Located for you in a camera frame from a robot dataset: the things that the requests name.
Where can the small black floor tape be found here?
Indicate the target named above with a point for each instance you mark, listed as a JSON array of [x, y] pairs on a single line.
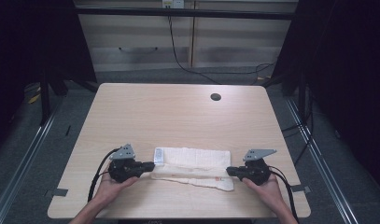
[[67, 130]]

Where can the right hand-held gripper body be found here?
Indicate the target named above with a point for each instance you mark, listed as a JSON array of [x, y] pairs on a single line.
[[256, 172]]

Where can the person's left hand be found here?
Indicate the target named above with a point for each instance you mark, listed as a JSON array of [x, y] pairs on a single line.
[[108, 191]]

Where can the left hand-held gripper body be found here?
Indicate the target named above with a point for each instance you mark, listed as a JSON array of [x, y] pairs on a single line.
[[125, 169]]

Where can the aluminium floor rail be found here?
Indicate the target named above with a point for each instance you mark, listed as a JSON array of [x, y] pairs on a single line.
[[321, 161], [25, 161]]

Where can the round dark table grommet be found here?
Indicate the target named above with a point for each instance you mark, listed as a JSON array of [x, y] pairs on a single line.
[[215, 96]]

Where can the black metal stand leg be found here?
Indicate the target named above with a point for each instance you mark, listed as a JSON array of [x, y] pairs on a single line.
[[45, 99]]

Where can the white towel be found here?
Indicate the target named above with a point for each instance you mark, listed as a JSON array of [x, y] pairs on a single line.
[[194, 165]]

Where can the white power outlet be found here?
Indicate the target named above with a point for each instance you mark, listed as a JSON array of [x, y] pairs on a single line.
[[173, 3]]

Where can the grey tape strip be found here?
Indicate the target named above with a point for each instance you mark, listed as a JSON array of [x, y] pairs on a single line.
[[302, 188]]

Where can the black horizontal frame bar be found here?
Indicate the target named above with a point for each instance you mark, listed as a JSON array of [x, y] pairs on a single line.
[[184, 13]]

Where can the black curtain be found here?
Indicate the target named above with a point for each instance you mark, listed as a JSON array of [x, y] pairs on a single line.
[[349, 77], [29, 46]]

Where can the person's right hand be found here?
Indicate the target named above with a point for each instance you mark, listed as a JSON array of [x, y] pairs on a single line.
[[270, 193]]

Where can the white cabinet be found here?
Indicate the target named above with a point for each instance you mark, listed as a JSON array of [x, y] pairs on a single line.
[[141, 37]]

